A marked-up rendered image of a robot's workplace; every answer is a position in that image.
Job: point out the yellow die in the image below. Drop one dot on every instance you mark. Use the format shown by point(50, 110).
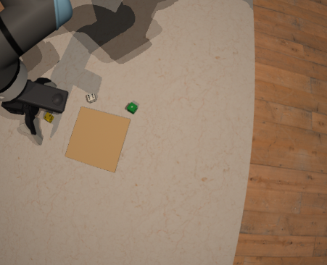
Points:
point(48, 117)

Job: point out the white die with black pips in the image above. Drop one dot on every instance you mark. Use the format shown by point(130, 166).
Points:
point(91, 98)

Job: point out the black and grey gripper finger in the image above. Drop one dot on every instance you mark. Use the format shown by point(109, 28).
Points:
point(46, 81)
point(31, 126)

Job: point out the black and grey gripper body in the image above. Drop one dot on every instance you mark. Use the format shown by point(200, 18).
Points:
point(10, 106)

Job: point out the green die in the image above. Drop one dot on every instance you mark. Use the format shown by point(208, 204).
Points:
point(132, 108)

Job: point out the orange flat mat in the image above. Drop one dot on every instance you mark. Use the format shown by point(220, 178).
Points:
point(97, 139)

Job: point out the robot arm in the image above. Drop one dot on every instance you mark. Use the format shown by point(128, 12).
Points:
point(23, 24)

